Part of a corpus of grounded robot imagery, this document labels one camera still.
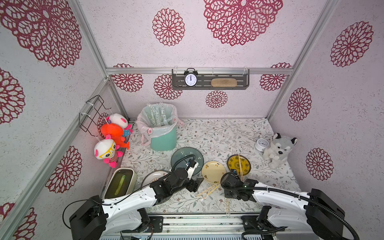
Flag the black alarm clock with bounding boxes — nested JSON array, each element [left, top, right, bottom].
[[184, 68, 199, 87]]

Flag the wooden brush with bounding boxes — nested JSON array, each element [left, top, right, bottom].
[[211, 78, 238, 88]]

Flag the pile of wrapped chopsticks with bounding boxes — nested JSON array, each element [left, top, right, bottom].
[[196, 183, 221, 201]]

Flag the white container green inside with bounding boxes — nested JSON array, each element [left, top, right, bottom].
[[103, 168, 137, 199]]

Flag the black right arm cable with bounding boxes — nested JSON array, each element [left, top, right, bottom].
[[220, 172, 360, 240]]

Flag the white orange patterned plate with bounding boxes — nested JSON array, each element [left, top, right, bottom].
[[141, 170, 170, 187]]

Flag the dark green glass plate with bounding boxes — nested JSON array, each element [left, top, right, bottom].
[[171, 147, 205, 176]]

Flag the husky plush toy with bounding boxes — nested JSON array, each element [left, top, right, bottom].
[[263, 133, 298, 169]]

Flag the bare chopsticks pair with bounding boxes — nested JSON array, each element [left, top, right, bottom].
[[238, 154, 244, 181]]

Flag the small white round gauge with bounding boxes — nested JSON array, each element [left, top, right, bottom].
[[255, 138, 269, 152]]

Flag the yellow patterned plate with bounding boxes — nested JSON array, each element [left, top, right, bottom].
[[227, 155, 252, 176]]

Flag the red orange plush toy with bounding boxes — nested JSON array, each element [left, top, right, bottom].
[[101, 123, 130, 150]]

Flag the cream yellow plate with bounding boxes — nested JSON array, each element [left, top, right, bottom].
[[201, 161, 227, 184]]

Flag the grey wall shelf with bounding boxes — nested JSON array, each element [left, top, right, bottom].
[[171, 69, 250, 90]]

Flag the black wire rack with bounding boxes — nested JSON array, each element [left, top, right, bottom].
[[78, 95, 111, 137]]

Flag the white plush doll yellow glasses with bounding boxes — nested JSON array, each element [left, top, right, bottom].
[[94, 135, 123, 168]]

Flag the metal base rail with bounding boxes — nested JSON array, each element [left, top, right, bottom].
[[76, 212, 301, 240]]

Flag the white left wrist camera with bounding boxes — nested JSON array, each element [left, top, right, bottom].
[[186, 160, 199, 179]]

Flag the white pink plush doll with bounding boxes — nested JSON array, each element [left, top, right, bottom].
[[106, 114, 132, 130]]

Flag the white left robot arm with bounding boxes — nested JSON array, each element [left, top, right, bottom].
[[69, 168, 204, 240]]

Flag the green trash bin with bag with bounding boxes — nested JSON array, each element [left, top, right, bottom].
[[136, 103, 184, 151]]

